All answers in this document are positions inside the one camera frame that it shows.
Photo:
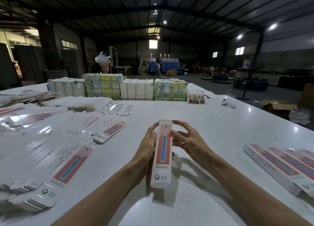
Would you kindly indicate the person's left hand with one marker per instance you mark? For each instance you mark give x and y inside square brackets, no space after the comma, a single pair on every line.
[146,150]

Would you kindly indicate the person's right hand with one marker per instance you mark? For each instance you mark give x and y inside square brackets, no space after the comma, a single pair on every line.
[194,142]

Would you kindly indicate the toothbrush box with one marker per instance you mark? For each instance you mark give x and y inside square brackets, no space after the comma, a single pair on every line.
[162,169]

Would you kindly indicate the pile of carton blanks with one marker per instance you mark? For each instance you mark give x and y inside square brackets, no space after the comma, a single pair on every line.
[46,147]

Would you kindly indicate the person's right forearm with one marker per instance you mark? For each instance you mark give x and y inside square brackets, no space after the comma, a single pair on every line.
[255,194]

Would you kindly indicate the person's left forearm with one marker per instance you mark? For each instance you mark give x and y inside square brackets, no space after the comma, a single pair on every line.
[103,196]

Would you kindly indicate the small beige card stack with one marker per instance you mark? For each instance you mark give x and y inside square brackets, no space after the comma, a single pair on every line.
[196,98]

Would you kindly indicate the small black tool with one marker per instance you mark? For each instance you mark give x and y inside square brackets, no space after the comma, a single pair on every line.
[205,95]

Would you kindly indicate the small white object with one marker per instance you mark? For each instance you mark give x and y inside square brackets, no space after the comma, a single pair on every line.
[228,103]

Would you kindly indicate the green printed carton bundle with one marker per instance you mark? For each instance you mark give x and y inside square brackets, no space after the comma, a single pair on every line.
[170,90]

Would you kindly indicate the row of white cartons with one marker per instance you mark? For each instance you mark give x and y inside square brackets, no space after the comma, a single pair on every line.
[137,89]
[67,87]

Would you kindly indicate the green yellow carton bundle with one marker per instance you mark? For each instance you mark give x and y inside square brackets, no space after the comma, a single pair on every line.
[103,87]

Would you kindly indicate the blue machine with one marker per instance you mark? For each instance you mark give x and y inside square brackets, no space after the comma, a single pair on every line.
[170,66]

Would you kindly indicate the blue bins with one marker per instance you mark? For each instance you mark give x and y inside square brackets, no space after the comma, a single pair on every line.
[251,85]

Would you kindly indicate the black floor stand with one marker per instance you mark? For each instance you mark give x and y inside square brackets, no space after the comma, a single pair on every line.
[250,84]

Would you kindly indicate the open cardboard box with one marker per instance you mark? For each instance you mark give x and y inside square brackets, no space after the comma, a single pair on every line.
[278,107]

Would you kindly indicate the white headset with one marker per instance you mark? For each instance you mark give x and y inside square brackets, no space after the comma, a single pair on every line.
[102,59]

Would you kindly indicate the square bright window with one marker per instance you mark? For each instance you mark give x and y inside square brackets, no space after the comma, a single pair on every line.
[153,44]

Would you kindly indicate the white plastic bags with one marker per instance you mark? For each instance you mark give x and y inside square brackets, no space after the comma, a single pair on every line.
[300,117]

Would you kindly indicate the grey crate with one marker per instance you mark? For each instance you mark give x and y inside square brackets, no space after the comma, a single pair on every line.
[57,75]

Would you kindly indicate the tall cardboard box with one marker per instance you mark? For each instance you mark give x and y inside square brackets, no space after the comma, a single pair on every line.
[307,97]

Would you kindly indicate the pile of grey flat sheets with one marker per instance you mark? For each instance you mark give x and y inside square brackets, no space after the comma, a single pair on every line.
[29,97]

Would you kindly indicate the dark grey cabinet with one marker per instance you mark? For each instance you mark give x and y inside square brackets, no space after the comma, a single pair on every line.
[29,65]

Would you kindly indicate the small wall window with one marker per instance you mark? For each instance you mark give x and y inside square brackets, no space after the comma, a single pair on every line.
[215,54]

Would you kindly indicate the double wall window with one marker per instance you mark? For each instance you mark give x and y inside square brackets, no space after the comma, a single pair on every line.
[239,51]

